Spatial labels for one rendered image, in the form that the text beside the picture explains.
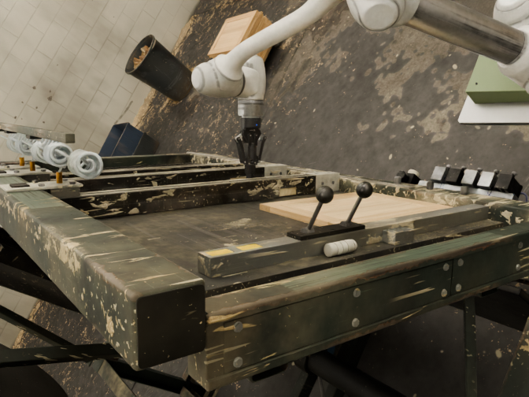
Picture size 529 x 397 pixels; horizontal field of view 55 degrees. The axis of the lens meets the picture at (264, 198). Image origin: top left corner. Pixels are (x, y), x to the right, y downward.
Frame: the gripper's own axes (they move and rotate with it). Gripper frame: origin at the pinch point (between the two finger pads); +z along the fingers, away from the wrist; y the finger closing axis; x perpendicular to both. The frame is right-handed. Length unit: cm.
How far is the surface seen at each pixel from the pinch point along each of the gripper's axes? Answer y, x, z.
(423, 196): -38, 47, 5
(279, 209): 10.7, 31.4, 6.7
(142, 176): 30.1, -25.6, 2.0
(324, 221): 11, 51, 6
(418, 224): -5, 70, 6
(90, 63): -98, -482, -73
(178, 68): -159, -373, -64
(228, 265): 53, 70, 6
